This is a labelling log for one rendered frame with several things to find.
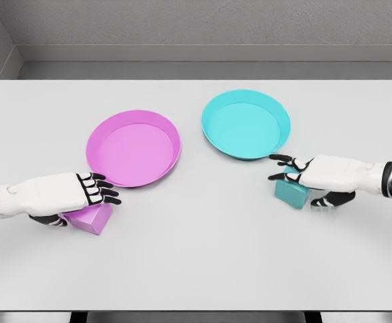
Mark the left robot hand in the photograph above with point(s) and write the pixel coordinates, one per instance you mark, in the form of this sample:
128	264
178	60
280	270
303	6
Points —
58	195

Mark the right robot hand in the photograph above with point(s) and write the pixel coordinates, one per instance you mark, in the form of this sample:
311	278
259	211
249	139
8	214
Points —
330	175

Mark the pink block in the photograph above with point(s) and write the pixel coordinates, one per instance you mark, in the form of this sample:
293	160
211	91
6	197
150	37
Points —
93	220

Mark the teal block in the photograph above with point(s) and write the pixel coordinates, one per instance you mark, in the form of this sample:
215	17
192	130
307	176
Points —
290	195

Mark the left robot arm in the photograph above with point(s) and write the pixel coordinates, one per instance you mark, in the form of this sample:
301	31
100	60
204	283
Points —
0	203

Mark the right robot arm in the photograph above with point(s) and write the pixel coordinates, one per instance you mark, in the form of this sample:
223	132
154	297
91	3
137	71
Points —
389	180

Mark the pink plate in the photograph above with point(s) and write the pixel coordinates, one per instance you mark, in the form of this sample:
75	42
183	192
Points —
133	148

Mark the cyan plate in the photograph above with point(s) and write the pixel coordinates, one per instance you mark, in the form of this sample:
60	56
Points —
246	124

